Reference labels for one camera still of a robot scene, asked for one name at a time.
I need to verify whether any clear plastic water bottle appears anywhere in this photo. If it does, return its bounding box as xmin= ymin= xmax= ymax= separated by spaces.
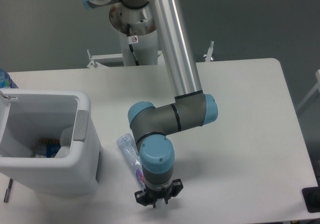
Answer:
xmin=116 ymin=133 xmax=145 ymax=191

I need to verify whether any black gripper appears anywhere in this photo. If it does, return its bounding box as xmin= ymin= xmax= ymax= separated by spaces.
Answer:
xmin=134 ymin=179 xmax=183 ymax=208

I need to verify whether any white trash can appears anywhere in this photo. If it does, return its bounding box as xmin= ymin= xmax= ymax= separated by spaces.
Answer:
xmin=0 ymin=88 xmax=102 ymax=195

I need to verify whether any blue bottle at edge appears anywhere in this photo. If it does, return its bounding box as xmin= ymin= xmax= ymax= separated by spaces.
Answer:
xmin=0 ymin=68 xmax=18 ymax=88

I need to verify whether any black cable on pedestal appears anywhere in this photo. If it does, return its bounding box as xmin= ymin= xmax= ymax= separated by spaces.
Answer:
xmin=126 ymin=23 xmax=140 ymax=66

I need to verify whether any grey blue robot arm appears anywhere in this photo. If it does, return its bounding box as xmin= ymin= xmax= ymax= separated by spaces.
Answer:
xmin=81 ymin=0 xmax=218 ymax=206

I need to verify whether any black object at table corner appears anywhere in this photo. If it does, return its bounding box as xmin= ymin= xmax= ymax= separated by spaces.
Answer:
xmin=302 ymin=187 xmax=320 ymax=213

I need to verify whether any dark metal tool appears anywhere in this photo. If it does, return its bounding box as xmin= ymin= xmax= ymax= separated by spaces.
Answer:
xmin=3 ymin=178 xmax=14 ymax=203

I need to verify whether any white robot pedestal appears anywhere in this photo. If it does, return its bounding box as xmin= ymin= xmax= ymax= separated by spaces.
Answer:
xmin=109 ymin=3 xmax=158 ymax=66

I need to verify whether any blue trash inside can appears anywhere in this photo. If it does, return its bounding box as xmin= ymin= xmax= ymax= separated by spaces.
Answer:
xmin=33 ymin=139 xmax=61 ymax=158

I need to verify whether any clear plastic wrapper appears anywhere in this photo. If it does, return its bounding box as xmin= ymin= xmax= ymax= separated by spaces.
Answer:
xmin=55 ymin=126 xmax=73 ymax=158

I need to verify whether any white frame at right edge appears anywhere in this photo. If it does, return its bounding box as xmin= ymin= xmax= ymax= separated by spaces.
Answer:
xmin=295 ymin=69 xmax=320 ymax=115

